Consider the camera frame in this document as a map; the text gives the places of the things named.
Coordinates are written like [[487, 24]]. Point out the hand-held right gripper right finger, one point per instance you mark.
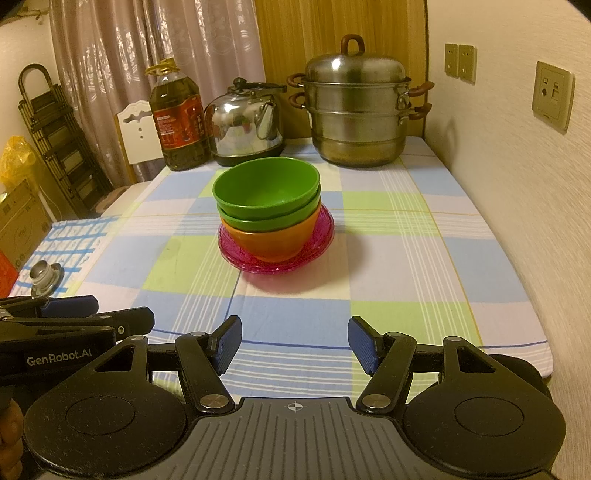
[[362, 344]]

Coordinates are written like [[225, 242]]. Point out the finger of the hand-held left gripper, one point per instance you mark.
[[134, 322], [74, 306]]

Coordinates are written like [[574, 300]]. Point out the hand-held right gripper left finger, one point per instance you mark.
[[228, 344]]

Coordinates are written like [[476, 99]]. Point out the purple transparent plate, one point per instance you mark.
[[305, 260], [324, 230], [268, 272]]

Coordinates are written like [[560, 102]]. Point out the orange plastic bowl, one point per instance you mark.
[[272, 244]]

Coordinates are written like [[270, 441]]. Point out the green plastic bowl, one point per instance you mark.
[[258, 184], [277, 222]]

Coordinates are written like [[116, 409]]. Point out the person's left hand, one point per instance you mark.
[[10, 429]]

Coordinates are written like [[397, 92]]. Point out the small shiny metal object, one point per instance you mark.
[[42, 274]]

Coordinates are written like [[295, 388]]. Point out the blue grid white cloth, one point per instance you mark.
[[69, 240]]

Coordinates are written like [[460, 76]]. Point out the checkered pastel tablecloth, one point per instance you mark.
[[392, 277]]

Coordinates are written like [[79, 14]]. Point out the red plastic crate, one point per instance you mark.
[[5, 277]]

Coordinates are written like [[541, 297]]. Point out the cardboard box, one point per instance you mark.
[[23, 221]]

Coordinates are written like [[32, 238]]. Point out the yellow plastic bag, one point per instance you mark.
[[16, 161]]

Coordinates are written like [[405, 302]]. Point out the dark folding rack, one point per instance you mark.
[[60, 138]]

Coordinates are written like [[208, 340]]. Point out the white wooden chair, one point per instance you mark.
[[138, 134]]

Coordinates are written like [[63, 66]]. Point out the cooking oil bottle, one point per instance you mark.
[[180, 124]]

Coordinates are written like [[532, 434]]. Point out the stainless steel kettle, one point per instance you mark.
[[235, 124]]

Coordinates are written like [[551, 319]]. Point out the stainless steel steamer pot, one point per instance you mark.
[[355, 124]]

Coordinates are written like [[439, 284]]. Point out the patterned grey curtain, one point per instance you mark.
[[115, 55]]

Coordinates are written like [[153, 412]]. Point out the large beige wall socket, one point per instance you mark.
[[552, 96]]

